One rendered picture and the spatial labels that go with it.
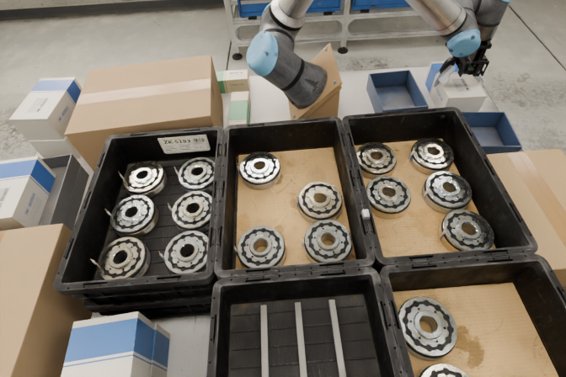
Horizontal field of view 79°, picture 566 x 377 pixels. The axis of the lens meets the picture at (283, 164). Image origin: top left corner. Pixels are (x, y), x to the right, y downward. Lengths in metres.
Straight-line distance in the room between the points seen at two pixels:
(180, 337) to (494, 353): 0.63
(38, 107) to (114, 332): 0.78
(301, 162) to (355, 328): 0.42
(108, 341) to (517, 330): 0.75
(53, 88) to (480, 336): 1.32
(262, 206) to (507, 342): 0.55
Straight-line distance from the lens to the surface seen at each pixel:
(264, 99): 1.31
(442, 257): 0.71
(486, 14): 1.16
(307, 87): 1.07
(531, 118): 2.62
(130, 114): 1.07
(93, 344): 0.77
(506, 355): 0.80
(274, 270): 0.65
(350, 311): 0.74
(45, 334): 0.87
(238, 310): 0.75
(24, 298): 0.85
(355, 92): 1.33
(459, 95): 1.26
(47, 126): 1.26
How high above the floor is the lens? 1.54
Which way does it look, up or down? 51 degrees down
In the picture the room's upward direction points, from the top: 5 degrees counter-clockwise
